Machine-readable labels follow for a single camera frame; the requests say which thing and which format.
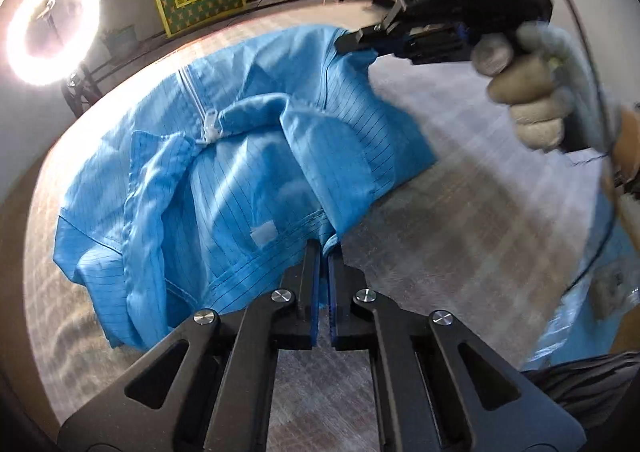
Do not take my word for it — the person's right forearm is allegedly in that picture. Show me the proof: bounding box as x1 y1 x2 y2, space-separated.
602 107 640 253

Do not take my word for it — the person's right hand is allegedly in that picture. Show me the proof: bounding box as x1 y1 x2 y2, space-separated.
472 24 608 155

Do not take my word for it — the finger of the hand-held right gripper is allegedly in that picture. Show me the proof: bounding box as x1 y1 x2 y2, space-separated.
334 22 403 55

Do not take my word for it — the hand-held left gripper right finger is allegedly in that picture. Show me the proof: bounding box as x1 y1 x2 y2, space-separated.
327 252 587 452

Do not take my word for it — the ring light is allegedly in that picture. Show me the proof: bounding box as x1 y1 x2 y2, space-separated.
6 0 103 120

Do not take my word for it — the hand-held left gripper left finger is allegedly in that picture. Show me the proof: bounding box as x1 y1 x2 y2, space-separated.
57 238 321 452

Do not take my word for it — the person's dark striped clothing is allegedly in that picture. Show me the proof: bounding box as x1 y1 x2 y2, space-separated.
522 352 640 425

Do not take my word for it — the light blue coat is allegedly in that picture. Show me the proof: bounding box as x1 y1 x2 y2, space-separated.
52 24 436 353

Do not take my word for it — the plaid blanket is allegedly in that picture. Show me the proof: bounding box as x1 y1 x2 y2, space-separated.
30 0 621 452

